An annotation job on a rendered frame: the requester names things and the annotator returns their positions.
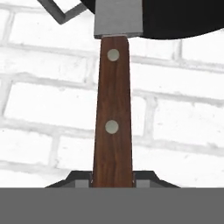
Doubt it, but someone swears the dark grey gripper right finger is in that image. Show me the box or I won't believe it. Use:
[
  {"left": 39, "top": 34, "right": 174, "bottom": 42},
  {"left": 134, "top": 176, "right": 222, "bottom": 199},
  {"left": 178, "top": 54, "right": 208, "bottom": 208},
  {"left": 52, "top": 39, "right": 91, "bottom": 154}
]
[{"left": 132, "top": 170, "right": 180, "bottom": 189}]

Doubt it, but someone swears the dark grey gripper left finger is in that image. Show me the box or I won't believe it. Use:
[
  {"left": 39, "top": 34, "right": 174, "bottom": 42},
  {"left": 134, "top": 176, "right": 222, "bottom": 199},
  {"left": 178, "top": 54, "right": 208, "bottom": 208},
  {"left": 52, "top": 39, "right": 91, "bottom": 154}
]
[{"left": 45, "top": 170, "right": 95, "bottom": 189}]

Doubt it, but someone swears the black pot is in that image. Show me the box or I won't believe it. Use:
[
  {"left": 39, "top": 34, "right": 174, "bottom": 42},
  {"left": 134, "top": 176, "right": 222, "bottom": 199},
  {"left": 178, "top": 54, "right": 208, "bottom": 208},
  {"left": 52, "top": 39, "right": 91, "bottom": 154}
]
[{"left": 80, "top": 0, "right": 224, "bottom": 40}]

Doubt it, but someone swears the grey metal angled bracket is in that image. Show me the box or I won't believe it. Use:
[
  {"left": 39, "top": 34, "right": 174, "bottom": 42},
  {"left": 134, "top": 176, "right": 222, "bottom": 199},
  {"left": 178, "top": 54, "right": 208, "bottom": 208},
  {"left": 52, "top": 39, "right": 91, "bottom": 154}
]
[{"left": 37, "top": 0, "right": 88, "bottom": 25}]

